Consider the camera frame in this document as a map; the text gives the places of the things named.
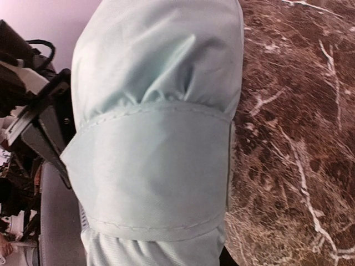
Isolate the white slotted cable duct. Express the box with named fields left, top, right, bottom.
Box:
left=78, top=202, right=89, bottom=232

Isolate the mint and black folding umbrella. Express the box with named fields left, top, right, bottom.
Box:
left=61, top=1, right=244, bottom=265

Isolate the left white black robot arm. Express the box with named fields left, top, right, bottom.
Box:
left=1, top=21, right=75, bottom=189

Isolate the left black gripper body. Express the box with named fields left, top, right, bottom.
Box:
left=6, top=69, right=76, bottom=189

